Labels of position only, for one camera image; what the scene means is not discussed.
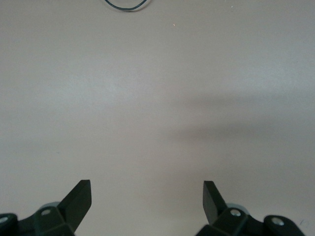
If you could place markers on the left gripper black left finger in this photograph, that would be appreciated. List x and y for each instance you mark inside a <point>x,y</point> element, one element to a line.
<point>73,206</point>

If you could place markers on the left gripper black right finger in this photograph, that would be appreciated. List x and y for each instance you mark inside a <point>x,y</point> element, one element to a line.
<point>211,206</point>

